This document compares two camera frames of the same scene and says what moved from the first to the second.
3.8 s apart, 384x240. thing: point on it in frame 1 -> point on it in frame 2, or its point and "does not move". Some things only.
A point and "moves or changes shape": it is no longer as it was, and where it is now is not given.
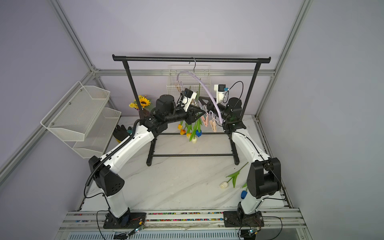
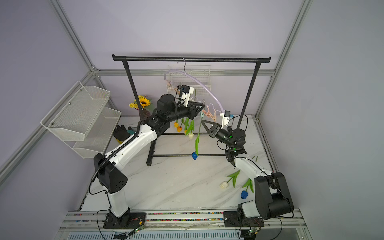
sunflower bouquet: x=145 y=103 does not move
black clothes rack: x=178 y=58 does not move
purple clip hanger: x=205 y=119 moves or changes shape
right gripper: x=211 y=107 -> x=212 y=132
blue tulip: x=199 y=130 moves or changes shape
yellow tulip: x=183 y=131 moves or changes shape
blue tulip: x=243 y=193 does not move
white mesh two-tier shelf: x=80 y=120 does not move
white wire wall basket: x=196 y=77 does not move
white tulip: x=192 y=138 moves or changes shape
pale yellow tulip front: x=189 y=127 moves or changes shape
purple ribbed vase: x=145 y=112 does not move
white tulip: x=224 y=184 does not move
